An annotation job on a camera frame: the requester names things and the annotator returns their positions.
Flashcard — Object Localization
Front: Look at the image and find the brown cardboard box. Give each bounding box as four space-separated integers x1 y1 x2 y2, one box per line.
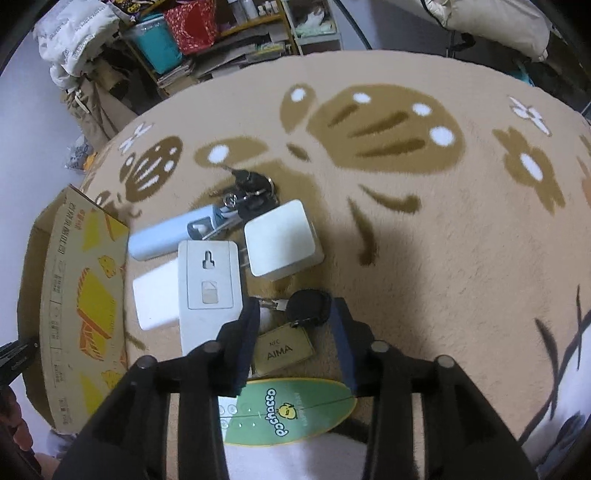
17 186 129 434

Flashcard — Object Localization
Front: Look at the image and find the green Pochacco oval board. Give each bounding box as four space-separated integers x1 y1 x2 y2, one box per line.
218 378 356 447

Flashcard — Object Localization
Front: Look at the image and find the black car key with tag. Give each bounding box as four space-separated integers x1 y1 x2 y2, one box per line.
252 289 332 377

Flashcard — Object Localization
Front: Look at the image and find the white square charger adapter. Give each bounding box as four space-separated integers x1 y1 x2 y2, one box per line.
243 200 325 281

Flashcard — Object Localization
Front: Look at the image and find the left hand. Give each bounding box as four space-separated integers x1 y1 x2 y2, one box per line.
1 387 33 451

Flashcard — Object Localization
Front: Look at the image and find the light blue power bank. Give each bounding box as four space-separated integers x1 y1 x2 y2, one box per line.
127 204 224 261

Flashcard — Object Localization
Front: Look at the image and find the plush toy bag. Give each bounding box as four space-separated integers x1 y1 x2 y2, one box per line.
64 135 95 171

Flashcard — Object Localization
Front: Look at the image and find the beige patterned round rug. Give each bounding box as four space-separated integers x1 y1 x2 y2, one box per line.
82 51 590 479

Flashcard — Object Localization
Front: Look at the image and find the beige trench coat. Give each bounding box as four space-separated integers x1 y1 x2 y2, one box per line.
61 77 137 152

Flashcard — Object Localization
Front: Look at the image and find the bunch of keys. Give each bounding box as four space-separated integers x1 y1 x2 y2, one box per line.
187 166 280 241

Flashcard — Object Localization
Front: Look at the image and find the white puffer jacket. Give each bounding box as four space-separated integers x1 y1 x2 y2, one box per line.
32 0 120 90

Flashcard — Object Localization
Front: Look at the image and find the stack of books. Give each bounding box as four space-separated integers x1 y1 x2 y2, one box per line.
156 33 291 89

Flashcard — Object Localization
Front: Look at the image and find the teal storage bin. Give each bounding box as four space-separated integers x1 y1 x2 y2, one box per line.
122 14 183 74

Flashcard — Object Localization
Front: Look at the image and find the wooden shelf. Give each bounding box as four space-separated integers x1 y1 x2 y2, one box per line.
118 1 298 99

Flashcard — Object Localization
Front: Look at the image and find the red patterned bag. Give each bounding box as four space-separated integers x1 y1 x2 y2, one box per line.
164 0 218 55

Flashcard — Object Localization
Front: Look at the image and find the white metal cart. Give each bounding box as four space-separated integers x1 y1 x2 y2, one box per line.
281 0 342 55

